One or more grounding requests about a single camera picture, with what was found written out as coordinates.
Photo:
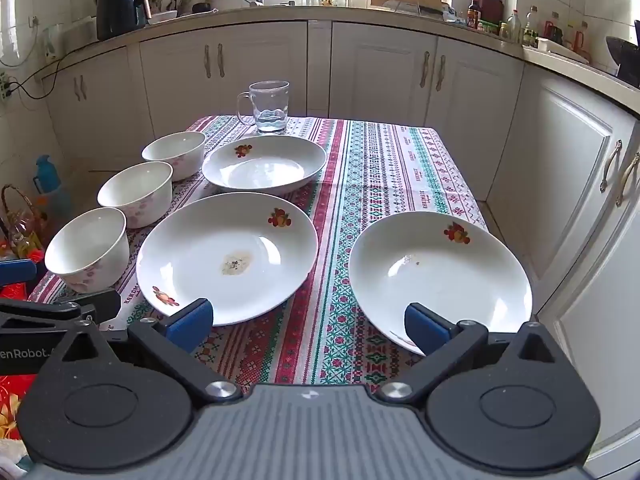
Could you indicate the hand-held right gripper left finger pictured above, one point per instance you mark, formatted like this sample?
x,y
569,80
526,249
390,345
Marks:
x,y
192,321

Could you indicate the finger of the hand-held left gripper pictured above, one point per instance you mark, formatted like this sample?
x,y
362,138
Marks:
x,y
60,310
17,272

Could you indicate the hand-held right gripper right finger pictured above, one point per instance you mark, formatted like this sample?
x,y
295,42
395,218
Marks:
x,y
425,327

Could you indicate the white floral bowl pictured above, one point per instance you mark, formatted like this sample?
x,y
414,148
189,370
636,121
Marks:
x,y
175,152
85,245
135,192

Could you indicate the stained white fruit print plate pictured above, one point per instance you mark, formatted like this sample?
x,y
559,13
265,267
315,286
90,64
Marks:
x,y
225,245

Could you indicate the wicker basket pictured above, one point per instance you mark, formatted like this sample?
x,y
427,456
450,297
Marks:
x,y
20,230

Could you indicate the red printed cloth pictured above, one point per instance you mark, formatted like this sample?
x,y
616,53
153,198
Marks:
x,y
10,400

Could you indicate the blue spray bottle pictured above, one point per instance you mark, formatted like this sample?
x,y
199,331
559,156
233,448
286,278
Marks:
x,y
50,190

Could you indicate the patterned red green tablecloth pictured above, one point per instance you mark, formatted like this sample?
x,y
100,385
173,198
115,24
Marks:
x,y
360,170

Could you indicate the clear glass mug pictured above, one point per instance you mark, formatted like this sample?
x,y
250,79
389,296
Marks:
x,y
270,105

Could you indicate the black air fryer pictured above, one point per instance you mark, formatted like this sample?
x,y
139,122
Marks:
x,y
117,10

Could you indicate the white plastic tray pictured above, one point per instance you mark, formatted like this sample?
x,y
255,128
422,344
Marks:
x,y
562,50

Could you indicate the beige kitchen countertop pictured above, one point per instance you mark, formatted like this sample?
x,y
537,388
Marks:
x,y
250,11

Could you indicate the clear oil bottle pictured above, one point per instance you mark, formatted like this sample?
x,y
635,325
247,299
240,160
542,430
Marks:
x,y
530,30

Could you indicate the dark sauce bottle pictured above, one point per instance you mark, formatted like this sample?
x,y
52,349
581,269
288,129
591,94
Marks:
x,y
474,12

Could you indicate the dark knife block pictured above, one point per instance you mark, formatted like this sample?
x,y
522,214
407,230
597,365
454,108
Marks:
x,y
491,7

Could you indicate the black wok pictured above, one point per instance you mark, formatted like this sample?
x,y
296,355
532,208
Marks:
x,y
625,57

